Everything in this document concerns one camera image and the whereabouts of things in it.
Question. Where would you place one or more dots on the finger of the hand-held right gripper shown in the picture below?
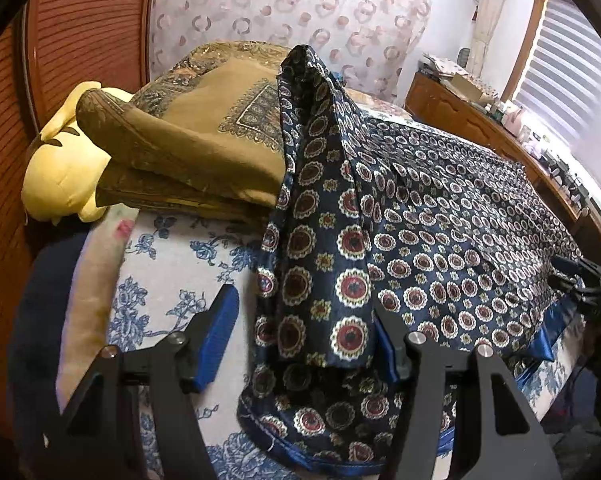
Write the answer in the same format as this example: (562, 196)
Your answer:
(572, 272)

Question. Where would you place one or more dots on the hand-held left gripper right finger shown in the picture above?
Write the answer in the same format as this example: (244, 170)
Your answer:
(391, 365)

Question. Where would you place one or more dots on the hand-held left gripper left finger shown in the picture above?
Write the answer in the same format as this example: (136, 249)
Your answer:
(218, 332)

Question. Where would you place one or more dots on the navy medallion patterned garment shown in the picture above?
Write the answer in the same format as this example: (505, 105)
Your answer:
(430, 240)

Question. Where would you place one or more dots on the beige floral blanket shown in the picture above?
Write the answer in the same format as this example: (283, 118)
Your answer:
(180, 260)

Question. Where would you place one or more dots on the pile of small dresser items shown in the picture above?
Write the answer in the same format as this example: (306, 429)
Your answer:
(545, 145)

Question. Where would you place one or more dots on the navy bed sheet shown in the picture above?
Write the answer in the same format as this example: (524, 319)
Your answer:
(40, 310)

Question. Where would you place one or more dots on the wooden dresser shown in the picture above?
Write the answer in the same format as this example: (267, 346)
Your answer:
(460, 115)

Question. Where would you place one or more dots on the striped window blind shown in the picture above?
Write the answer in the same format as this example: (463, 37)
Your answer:
(570, 75)

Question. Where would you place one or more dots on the brown paisley folded blanket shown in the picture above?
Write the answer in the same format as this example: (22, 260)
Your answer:
(205, 125)

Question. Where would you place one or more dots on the cardboard box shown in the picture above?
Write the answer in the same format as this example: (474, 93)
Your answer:
(463, 85)

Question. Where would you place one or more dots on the yellow plush toy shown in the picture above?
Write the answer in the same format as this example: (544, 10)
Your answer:
(60, 175)

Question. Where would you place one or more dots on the wooden window frame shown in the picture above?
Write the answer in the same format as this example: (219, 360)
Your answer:
(525, 40)

